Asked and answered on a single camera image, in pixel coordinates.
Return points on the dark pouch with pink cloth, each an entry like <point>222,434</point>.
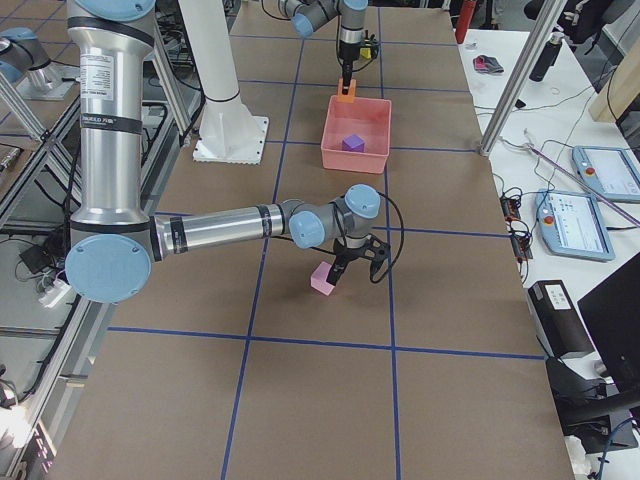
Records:
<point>489,65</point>

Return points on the near blue teach pendant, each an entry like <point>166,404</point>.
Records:
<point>572,225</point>

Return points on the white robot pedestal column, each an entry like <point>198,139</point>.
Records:
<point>228,132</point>

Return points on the far blue teach pendant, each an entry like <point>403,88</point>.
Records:
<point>609,171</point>

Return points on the black water bottle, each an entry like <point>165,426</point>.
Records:
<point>547,57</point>

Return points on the orange foam block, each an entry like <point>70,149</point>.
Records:
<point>346,94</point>

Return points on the pink foam block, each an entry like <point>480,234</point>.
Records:
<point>319,279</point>

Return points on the red cylinder bottle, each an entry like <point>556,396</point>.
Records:
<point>464,20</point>

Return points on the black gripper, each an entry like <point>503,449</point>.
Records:
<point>347,51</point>
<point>346,255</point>

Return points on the black computer monitor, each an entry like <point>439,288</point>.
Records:
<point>611,314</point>

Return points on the white power strip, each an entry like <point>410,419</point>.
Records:
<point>54,293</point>

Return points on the purple foam block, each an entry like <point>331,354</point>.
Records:
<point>353,143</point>

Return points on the black box white label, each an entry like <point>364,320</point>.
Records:
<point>558,324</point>

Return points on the pink plastic bin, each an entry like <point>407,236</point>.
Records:
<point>370,118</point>

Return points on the blue teach pendant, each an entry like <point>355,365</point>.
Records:
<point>572,225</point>
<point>609,171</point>

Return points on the aluminium frame post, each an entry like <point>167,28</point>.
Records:
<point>530,53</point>

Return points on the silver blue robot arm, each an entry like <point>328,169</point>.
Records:
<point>309,16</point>
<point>113,242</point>

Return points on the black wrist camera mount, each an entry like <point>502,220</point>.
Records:
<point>378,253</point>

